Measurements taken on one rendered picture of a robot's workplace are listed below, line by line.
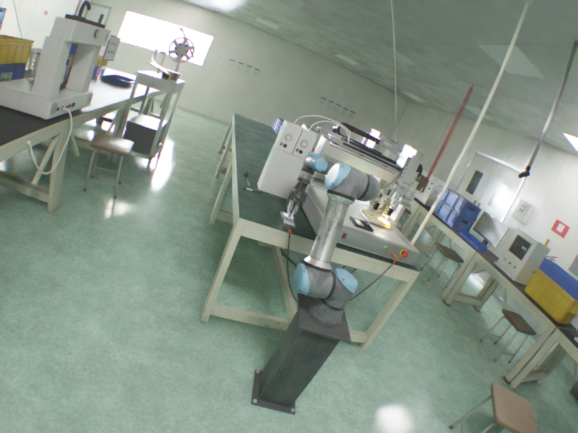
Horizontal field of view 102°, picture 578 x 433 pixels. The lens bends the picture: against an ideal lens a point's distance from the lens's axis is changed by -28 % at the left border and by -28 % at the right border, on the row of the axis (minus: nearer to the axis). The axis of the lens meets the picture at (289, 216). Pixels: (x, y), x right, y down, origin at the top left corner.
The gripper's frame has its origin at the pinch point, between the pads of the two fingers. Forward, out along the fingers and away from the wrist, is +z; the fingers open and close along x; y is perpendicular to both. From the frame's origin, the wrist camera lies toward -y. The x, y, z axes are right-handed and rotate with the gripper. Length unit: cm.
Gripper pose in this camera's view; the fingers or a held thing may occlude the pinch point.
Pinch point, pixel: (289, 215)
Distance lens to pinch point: 175.9
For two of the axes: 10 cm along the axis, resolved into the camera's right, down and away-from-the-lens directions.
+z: -3.6, 9.3, 0.9
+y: 1.8, 1.6, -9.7
